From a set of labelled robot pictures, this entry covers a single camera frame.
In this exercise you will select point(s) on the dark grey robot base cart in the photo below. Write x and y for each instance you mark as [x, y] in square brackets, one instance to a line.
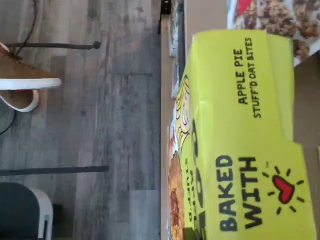
[17, 212]

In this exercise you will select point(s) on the black ball-foot stand leg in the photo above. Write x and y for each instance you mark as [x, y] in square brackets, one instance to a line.
[50, 45]

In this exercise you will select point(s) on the black plain stand leg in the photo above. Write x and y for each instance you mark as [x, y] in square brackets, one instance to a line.
[62, 170]

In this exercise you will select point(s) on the brown shoe white sole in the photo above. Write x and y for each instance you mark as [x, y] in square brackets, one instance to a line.
[22, 102]
[25, 72]

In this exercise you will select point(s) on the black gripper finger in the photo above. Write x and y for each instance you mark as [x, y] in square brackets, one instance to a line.
[195, 231]

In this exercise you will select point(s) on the green Bobo's apple pie box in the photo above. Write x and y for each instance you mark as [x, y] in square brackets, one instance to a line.
[237, 150]

